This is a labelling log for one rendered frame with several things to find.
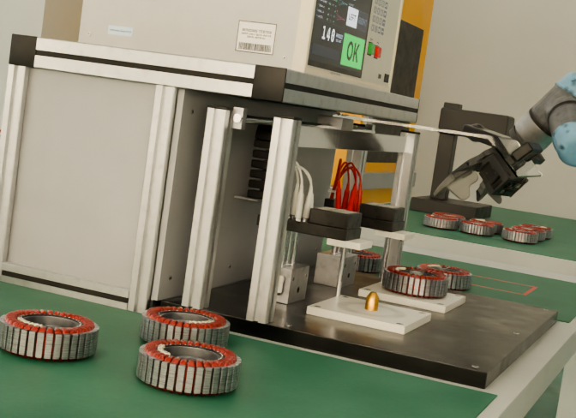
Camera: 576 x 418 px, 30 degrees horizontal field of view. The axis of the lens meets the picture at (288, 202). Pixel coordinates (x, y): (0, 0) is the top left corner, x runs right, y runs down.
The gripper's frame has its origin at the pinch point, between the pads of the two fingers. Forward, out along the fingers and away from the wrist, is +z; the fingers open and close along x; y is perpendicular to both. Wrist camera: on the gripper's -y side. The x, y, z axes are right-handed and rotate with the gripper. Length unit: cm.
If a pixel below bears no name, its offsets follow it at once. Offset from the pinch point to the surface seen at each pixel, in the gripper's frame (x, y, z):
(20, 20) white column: 105, -292, 205
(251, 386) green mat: -94, 48, -15
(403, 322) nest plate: -56, 37, -11
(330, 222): -60, 19, -11
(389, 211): -36.9, 12.4, -7.3
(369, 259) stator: -9.2, 1.7, 19.5
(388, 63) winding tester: -29.9, -12.9, -18.7
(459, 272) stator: -0.8, 13.7, 7.6
